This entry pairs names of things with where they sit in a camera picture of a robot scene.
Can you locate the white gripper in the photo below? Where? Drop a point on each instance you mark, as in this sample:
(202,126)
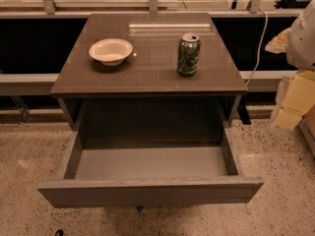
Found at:
(302,41)

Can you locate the green soda can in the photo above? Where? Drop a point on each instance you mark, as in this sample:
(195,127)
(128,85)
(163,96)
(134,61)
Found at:
(188,54)

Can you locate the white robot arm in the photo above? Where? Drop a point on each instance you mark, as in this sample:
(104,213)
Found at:
(300,49)

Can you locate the open grey top drawer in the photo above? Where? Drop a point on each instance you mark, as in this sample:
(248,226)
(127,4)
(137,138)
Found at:
(146,152)

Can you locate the grey cabinet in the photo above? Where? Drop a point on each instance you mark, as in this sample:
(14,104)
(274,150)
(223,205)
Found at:
(152,67)

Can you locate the white bowl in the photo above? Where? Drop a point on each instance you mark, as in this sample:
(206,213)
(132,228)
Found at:
(111,51)

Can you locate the metal railing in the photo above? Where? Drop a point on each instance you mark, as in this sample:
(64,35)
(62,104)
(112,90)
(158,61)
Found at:
(154,4)

